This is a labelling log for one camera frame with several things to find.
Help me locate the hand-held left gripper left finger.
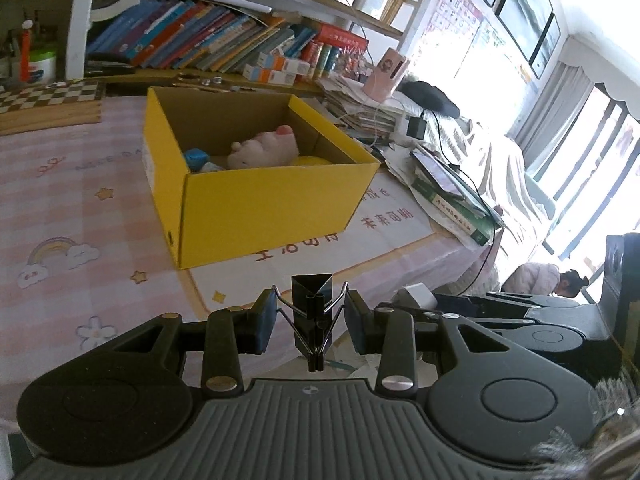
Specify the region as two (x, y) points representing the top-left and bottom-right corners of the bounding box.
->
(107, 289), (277, 392)

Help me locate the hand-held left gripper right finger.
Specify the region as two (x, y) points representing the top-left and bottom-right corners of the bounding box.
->
(344, 289), (511, 396)

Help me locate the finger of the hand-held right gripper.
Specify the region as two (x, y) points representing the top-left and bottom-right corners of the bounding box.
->
(432, 291), (598, 318)
(470, 317), (586, 356)

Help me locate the black binder clip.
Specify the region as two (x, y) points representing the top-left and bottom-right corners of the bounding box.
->
(272, 272), (348, 373)

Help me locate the white small block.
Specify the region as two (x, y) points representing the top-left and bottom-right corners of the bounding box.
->
(404, 285), (437, 309)

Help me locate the yellow cardboard box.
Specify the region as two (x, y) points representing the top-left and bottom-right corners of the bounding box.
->
(142, 86), (382, 271)

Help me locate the pink plush toy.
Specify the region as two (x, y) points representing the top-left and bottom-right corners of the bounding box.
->
(227, 126), (301, 170)

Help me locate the blue packet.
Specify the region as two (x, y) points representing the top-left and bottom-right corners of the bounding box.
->
(184, 149), (211, 172)

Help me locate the pink checked cloth desktop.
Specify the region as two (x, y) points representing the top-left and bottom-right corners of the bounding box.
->
(0, 92), (501, 431)

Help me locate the green thick book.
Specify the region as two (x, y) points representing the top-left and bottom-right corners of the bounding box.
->
(411, 180), (496, 247)

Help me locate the white sofa cover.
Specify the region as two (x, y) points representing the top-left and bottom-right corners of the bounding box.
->
(440, 110), (558, 281)

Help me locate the grey fluffy sleeve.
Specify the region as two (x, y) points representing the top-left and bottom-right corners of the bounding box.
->
(530, 375), (640, 480)

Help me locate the black tablet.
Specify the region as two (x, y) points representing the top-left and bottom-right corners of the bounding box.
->
(411, 150), (468, 196)

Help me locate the white curtain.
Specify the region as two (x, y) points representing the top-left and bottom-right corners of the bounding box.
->
(512, 35), (640, 261)

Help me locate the stack of papers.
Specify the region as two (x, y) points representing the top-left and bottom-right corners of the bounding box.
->
(317, 75), (408, 138)

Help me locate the black pouch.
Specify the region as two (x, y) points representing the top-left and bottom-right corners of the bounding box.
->
(400, 80), (461, 118)

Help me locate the red thick book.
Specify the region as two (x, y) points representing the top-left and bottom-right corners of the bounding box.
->
(316, 24), (370, 52)

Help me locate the row of thin picture books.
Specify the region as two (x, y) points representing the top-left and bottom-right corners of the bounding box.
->
(87, 0), (371, 78)

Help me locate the black stapler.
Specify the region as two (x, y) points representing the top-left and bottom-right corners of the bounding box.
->
(84, 57), (137, 77)

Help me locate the wooden chessboard box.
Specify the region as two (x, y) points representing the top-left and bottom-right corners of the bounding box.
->
(0, 78), (107, 136)

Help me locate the white jar green lid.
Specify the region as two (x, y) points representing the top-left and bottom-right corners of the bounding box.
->
(27, 47), (58, 83)

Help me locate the white bookshelf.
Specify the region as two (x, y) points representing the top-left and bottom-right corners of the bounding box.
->
(0, 0), (436, 81)

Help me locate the red glue tube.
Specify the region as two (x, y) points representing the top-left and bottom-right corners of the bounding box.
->
(19, 20), (35, 83)

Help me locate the white pen holder with brushes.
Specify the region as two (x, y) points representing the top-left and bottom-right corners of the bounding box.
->
(0, 35), (21, 78)

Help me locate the pink wall poster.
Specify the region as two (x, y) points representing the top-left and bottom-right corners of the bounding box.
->
(430, 0), (533, 83)

